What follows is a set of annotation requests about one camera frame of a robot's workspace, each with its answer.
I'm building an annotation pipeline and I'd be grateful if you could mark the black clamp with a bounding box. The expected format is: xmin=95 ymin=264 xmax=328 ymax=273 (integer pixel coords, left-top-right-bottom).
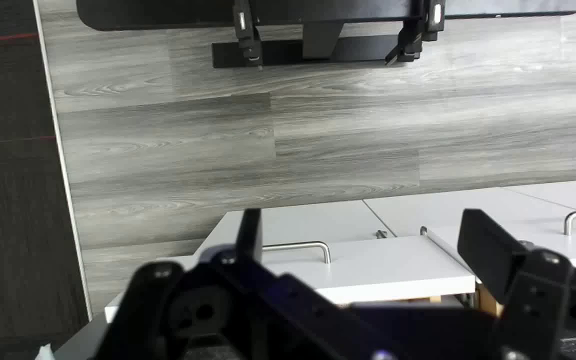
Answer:
xmin=387 ymin=0 xmax=446 ymax=64
xmin=233 ymin=0 xmax=265 ymax=67

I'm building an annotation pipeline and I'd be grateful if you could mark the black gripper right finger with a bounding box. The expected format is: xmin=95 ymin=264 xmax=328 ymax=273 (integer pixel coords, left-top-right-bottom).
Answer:
xmin=458 ymin=209 xmax=573 ymax=304

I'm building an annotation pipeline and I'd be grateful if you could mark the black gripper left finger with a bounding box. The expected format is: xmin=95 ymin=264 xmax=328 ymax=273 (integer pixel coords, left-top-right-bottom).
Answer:
xmin=234 ymin=209 xmax=263 ymax=261

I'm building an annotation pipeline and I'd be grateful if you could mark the black clamp left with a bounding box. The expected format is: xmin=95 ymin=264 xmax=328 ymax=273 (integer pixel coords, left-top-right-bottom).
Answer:
xmin=233 ymin=0 xmax=265 ymax=67

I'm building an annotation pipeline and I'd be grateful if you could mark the black clamp right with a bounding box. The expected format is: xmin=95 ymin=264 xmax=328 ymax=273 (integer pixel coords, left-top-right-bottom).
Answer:
xmin=387 ymin=0 xmax=446 ymax=64

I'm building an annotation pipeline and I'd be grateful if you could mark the silver right drawer handle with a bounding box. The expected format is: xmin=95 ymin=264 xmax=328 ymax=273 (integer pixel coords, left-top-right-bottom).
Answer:
xmin=263 ymin=240 xmax=332 ymax=264

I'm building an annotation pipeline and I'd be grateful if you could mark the black metal stand base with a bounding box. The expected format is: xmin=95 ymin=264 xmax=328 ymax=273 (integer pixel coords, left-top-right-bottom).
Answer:
xmin=76 ymin=0 xmax=576 ymax=69

